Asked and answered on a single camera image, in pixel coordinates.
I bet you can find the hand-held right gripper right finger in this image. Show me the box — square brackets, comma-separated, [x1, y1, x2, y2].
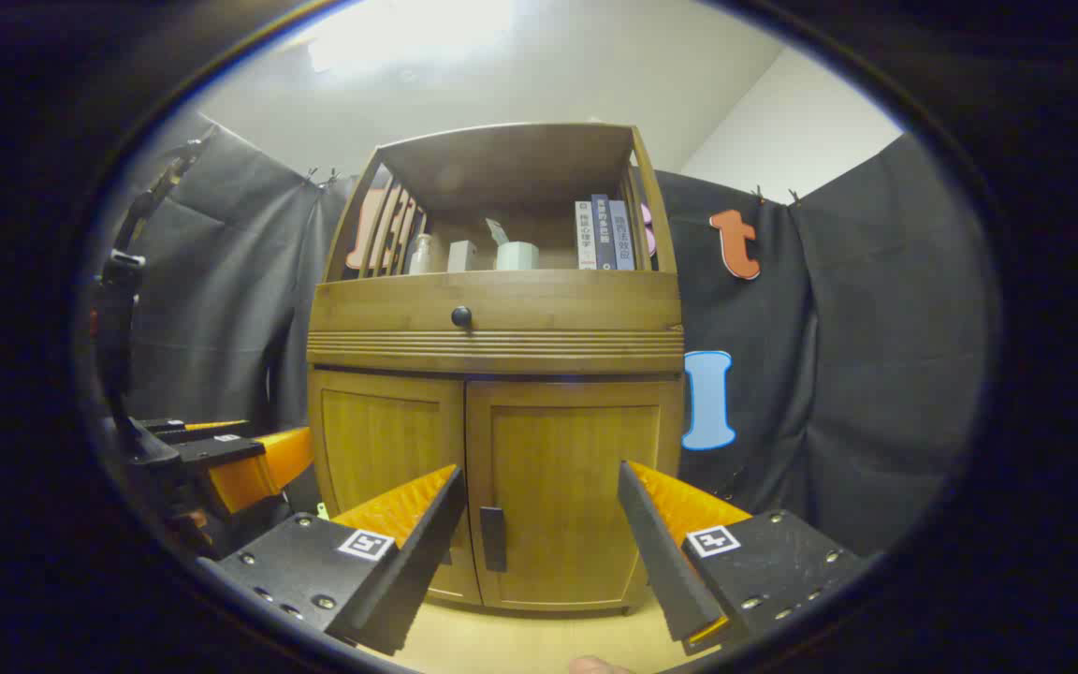
[618, 461, 867, 656]

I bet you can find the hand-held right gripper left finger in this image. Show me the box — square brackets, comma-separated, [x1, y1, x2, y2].
[197, 464, 467, 656]

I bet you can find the black door handle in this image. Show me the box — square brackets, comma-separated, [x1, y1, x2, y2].
[480, 506, 508, 573]

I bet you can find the wooden shoe cabinet door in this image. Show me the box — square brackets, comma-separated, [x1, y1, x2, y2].
[464, 377, 685, 612]
[310, 368, 482, 605]

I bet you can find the wooden double-door shoe cabinet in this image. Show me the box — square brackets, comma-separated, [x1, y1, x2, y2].
[305, 122, 687, 614]

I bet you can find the wooden cabinet drawer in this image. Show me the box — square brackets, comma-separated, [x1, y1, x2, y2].
[310, 271, 682, 333]

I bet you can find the black backdrop cloth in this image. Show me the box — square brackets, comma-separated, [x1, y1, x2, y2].
[95, 112, 998, 563]

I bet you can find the grey-blue book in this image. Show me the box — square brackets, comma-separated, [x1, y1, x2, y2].
[609, 200, 636, 271]

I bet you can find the dark blue book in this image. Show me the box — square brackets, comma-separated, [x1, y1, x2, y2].
[591, 195, 617, 271]

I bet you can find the white book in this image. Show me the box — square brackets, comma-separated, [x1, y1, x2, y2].
[575, 201, 598, 271]

